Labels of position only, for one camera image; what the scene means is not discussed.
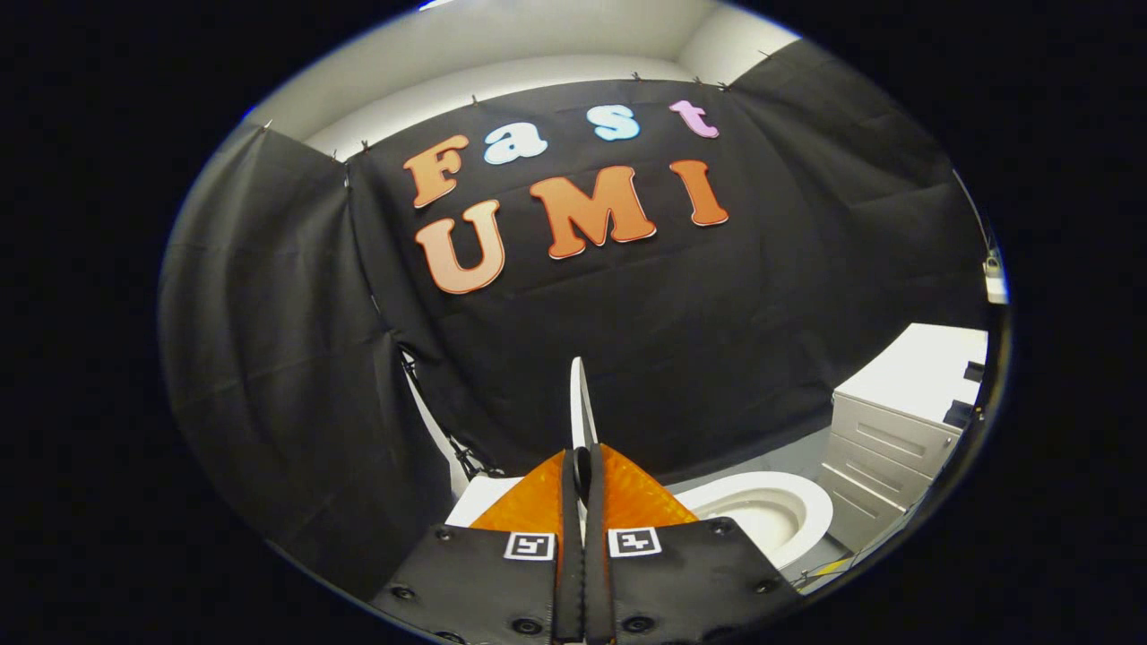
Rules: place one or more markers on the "black backdrop cloth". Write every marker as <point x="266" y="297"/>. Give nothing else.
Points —
<point x="627" y="358"/>

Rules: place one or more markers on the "white drawer cabinet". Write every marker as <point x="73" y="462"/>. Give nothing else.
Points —
<point x="896" y="430"/>

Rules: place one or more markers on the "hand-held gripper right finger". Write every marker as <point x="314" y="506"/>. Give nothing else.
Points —
<point x="599" y="573"/>

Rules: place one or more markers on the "small black object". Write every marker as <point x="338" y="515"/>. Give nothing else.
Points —
<point x="974" y="370"/>
<point x="959" y="414"/>

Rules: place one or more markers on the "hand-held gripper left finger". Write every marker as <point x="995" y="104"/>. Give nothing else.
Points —
<point x="570" y="573"/>

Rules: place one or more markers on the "white toilet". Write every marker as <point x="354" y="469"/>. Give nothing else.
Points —
<point x="797" y="511"/>

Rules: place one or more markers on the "white toilet lid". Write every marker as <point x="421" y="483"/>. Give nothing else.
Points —
<point x="581" y="403"/>

